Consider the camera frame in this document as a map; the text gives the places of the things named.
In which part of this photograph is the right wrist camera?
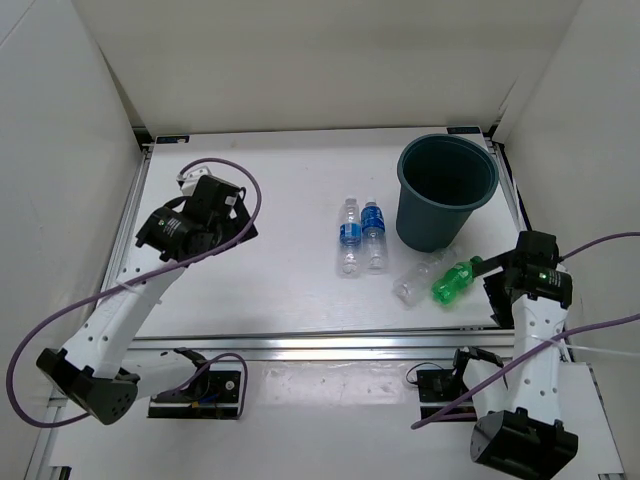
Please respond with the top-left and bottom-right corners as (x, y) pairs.
(515, 230), (560, 269)

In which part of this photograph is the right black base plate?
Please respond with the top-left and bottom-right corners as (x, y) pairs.
(405, 362), (467, 419)

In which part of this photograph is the aluminium table frame rail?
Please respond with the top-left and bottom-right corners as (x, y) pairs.
(50, 127), (622, 479)

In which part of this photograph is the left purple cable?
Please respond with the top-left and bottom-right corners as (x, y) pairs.
(8, 157), (264, 429)

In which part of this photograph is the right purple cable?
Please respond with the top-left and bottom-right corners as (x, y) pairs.
(410, 234), (640, 431)

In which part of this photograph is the green plastic bottle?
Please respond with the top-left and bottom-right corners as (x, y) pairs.
(431, 256), (483, 306)

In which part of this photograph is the clear unlabelled plastic bottle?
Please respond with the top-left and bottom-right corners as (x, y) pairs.
(392, 245), (462, 308)

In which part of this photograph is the clear bottle blue label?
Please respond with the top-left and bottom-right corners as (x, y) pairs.
(360, 197), (388, 274)
(338, 196), (362, 278)

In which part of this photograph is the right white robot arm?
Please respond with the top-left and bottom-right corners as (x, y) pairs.
(449, 254), (578, 479)

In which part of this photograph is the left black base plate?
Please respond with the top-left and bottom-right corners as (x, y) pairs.
(147, 347), (249, 420)

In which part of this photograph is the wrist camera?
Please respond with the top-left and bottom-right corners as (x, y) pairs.
(515, 230), (560, 269)
(179, 173), (240, 225)

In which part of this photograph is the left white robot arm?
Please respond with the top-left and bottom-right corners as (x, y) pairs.
(36, 195), (257, 425)

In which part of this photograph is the purple cable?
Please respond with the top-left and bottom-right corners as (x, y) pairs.
(410, 234), (640, 431)
(8, 157), (264, 429)

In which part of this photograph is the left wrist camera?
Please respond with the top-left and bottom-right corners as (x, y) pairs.
(179, 173), (240, 225)

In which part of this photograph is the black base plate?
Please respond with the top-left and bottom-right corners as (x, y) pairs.
(147, 347), (249, 420)
(405, 362), (467, 419)

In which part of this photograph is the dark teal plastic bin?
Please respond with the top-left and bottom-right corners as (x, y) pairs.
(395, 134), (499, 252)

